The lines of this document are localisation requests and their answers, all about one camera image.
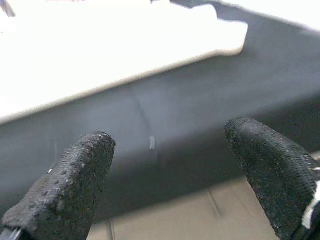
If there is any white plastic table top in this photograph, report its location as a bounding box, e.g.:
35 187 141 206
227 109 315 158
0 0 249 125

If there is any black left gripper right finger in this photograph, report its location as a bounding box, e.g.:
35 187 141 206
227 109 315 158
223 116 320 240

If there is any black plastic sheet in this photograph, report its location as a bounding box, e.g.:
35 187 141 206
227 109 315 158
0 0 320 223

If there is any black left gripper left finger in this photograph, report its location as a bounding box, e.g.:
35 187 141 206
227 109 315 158
0 130 117 240

